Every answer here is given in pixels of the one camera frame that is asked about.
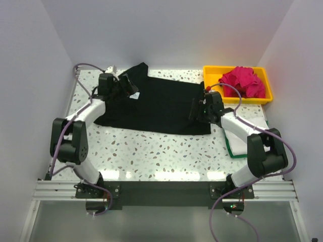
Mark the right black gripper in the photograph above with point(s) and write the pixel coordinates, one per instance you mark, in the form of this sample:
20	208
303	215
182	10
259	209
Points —
195	106

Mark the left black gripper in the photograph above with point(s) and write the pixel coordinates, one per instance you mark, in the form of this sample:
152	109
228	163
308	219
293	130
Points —
129	88

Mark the black t shirt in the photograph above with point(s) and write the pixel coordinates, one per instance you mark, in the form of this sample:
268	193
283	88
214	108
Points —
163	106

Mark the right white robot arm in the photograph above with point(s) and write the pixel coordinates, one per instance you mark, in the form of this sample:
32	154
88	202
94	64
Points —
265	150

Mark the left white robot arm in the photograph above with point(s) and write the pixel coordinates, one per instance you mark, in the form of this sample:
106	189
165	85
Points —
69	143

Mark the yellow plastic bin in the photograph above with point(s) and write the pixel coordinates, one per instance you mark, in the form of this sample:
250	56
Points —
212	74

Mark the folded white t shirt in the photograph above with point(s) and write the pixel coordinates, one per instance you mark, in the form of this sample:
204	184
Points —
236	143

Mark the pink t shirt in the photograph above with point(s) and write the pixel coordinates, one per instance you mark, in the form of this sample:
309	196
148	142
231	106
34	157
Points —
246	81

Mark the folded green t shirt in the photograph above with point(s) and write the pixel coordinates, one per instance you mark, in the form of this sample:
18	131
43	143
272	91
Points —
230	152

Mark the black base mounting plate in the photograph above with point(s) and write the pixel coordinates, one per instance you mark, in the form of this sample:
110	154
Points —
164	194

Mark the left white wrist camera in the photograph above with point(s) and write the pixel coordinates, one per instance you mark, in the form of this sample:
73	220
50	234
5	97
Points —
111	69

